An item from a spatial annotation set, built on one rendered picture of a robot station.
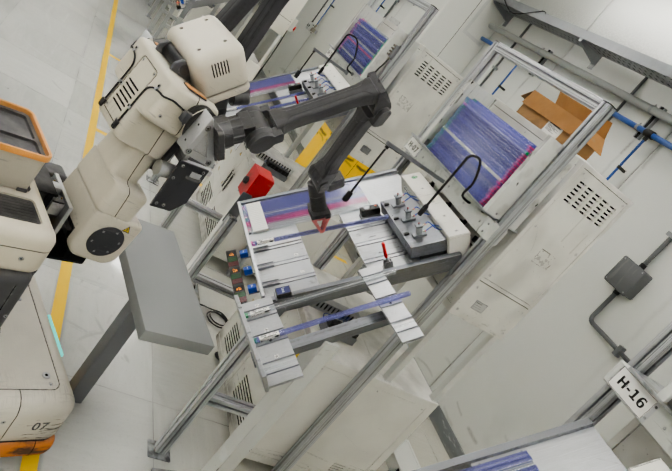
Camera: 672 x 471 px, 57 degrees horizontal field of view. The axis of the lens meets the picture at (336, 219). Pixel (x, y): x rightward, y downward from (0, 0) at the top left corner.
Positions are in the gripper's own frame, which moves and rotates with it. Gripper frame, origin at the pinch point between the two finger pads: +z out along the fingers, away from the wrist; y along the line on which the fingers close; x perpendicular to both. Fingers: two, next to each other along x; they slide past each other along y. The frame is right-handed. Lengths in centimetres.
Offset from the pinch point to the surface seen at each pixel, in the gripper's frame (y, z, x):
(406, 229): -5.2, 4.2, -30.2
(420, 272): -20.4, 12.9, -29.6
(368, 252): -5.6, 10.3, -15.2
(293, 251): 5.3, 10.2, 10.6
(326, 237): 126, 87, -22
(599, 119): -24, -34, -90
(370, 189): 38.0, 9.7, -29.2
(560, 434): -97, 11, -37
